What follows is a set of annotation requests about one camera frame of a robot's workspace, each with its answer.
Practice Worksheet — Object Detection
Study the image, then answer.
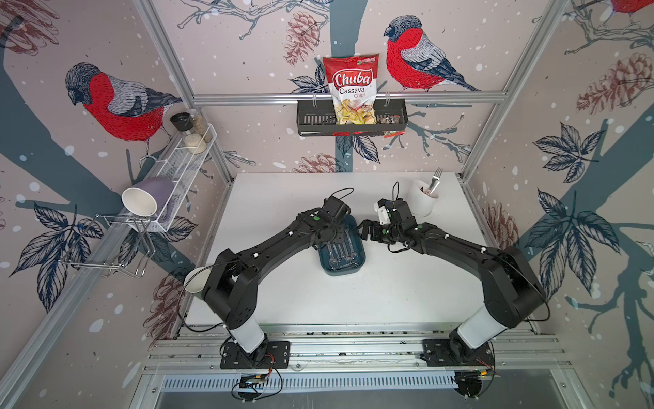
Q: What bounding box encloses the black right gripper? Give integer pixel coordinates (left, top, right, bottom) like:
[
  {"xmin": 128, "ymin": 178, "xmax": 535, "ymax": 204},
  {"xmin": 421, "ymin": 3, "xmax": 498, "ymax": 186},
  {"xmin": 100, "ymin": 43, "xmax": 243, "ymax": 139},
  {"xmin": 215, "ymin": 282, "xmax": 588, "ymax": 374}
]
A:
[{"xmin": 353, "ymin": 220, "xmax": 403, "ymax": 243}]

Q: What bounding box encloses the small silver wrench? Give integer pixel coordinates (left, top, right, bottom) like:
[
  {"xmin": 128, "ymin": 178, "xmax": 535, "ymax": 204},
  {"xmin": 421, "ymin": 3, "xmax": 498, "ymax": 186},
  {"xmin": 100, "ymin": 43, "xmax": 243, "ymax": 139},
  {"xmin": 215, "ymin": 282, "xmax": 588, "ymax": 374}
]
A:
[{"xmin": 327, "ymin": 245, "xmax": 339, "ymax": 269}]

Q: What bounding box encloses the teal plastic storage box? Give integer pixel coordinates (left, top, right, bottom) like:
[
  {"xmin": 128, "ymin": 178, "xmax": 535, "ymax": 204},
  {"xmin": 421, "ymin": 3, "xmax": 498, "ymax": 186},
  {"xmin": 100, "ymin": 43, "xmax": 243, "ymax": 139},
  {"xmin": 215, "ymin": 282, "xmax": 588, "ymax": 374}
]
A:
[{"xmin": 318, "ymin": 215, "xmax": 366, "ymax": 276}]

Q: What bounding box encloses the large silver wrench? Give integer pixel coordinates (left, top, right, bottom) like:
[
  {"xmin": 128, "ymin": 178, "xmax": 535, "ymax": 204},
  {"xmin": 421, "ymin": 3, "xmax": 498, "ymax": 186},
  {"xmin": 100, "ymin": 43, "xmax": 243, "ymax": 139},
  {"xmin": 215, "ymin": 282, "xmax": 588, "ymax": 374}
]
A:
[{"xmin": 346, "ymin": 232, "xmax": 359, "ymax": 263}]

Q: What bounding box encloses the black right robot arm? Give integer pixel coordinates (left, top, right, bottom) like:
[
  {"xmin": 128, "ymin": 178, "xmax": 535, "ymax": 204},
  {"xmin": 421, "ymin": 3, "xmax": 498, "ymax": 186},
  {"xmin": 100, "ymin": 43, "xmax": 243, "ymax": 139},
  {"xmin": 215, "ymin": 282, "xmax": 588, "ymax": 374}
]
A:
[{"xmin": 357, "ymin": 216, "xmax": 547, "ymax": 363}]

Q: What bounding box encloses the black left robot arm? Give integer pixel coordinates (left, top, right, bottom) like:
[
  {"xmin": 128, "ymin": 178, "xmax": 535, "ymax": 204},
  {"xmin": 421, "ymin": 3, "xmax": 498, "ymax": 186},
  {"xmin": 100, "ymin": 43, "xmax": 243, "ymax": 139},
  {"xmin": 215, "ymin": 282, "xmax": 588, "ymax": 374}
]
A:
[{"xmin": 201, "ymin": 199, "xmax": 351, "ymax": 355}]

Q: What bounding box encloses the white cutlery cup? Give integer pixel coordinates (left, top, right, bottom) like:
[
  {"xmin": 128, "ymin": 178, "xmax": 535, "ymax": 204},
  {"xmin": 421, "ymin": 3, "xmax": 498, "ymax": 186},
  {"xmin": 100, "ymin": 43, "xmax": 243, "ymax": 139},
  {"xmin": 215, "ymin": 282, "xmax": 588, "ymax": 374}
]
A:
[{"xmin": 405, "ymin": 180, "xmax": 439, "ymax": 217}]

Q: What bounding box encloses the silver fork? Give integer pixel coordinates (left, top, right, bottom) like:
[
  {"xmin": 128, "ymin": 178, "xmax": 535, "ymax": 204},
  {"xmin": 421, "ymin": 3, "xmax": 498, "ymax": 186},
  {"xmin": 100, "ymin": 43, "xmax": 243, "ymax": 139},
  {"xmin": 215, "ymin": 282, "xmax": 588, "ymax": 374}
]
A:
[{"xmin": 425, "ymin": 167, "xmax": 443, "ymax": 195}]

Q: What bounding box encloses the red Chuba chips bag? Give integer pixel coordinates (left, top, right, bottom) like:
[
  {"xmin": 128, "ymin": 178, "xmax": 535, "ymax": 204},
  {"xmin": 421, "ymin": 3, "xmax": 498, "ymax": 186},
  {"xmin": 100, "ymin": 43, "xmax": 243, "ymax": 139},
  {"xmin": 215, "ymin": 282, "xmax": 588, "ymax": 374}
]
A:
[{"xmin": 323, "ymin": 54, "xmax": 379, "ymax": 125}]

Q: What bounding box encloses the small circuit board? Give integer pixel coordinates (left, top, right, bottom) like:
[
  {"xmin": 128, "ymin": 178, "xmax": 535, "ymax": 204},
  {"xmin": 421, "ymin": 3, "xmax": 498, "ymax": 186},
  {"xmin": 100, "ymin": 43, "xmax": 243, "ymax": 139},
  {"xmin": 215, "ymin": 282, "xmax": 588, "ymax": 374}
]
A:
[{"xmin": 239, "ymin": 374, "xmax": 268, "ymax": 389}]

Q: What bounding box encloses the black lid spice jar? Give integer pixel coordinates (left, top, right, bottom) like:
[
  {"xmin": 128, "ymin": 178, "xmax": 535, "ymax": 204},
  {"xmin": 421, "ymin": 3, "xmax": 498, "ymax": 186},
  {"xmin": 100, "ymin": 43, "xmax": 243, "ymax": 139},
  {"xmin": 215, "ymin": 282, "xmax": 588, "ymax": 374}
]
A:
[{"xmin": 170, "ymin": 112, "xmax": 207, "ymax": 154}]

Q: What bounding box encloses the purple mug white inside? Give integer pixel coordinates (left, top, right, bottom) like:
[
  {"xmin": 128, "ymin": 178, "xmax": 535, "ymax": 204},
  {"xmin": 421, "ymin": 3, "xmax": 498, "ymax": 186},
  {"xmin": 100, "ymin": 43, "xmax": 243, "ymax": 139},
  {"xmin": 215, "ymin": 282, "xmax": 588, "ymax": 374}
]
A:
[{"xmin": 121, "ymin": 177, "xmax": 175, "ymax": 217}]

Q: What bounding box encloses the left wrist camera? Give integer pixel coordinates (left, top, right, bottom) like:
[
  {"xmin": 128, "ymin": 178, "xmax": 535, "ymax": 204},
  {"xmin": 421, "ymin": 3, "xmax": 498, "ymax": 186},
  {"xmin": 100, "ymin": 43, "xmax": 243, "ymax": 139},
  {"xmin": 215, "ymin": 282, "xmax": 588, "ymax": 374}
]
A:
[{"xmin": 321, "ymin": 195, "xmax": 351, "ymax": 223}]

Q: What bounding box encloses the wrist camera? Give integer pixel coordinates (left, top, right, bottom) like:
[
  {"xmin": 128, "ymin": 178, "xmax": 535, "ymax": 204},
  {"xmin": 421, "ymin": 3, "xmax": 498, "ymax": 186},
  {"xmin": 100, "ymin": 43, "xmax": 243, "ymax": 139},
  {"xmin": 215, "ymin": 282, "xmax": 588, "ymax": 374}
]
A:
[
  {"xmin": 321, "ymin": 195, "xmax": 351, "ymax": 223},
  {"xmin": 374, "ymin": 199, "xmax": 413, "ymax": 226}
]

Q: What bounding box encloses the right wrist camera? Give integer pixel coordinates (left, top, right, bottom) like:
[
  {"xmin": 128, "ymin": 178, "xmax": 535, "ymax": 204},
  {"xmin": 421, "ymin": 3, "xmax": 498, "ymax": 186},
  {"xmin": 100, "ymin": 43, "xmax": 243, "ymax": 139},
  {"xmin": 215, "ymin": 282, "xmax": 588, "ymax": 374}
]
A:
[{"xmin": 374, "ymin": 199, "xmax": 413, "ymax": 226}]

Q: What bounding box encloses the black wire wall basket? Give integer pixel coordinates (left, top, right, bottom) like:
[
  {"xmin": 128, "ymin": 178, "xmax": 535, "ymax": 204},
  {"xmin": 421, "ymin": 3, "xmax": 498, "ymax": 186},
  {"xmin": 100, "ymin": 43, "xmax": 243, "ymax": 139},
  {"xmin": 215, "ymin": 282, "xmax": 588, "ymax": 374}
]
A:
[{"xmin": 296, "ymin": 99, "xmax": 408, "ymax": 136}]

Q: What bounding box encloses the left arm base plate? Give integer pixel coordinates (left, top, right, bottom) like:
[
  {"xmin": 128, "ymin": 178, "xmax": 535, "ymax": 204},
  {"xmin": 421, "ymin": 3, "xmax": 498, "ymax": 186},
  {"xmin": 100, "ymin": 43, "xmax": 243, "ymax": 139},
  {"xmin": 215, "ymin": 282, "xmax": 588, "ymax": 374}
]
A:
[{"xmin": 220, "ymin": 340, "xmax": 291, "ymax": 370}]

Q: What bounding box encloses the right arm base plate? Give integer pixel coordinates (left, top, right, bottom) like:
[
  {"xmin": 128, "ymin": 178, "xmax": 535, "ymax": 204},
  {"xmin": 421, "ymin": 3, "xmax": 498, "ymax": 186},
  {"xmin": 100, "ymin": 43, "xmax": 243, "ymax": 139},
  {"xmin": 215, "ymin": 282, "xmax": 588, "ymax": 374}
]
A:
[{"xmin": 419, "ymin": 338, "xmax": 495, "ymax": 367}]

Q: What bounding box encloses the white wire wall shelf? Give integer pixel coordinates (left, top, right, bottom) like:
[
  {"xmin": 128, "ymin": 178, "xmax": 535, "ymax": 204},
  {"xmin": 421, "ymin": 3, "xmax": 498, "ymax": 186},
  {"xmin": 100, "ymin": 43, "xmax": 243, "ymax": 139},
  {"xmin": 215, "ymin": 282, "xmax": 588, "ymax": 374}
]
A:
[{"xmin": 146, "ymin": 124, "xmax": 217, "ymax": 233}]

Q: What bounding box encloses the metal wire cup rack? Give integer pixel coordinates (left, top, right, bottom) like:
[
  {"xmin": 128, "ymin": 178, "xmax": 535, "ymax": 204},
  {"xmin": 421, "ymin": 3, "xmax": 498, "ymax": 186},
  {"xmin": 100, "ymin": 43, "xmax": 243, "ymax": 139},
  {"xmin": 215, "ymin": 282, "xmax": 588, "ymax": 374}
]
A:
[{"xmin": 58, "ymin": 212, "xmax": 157, "ymax": 279}]

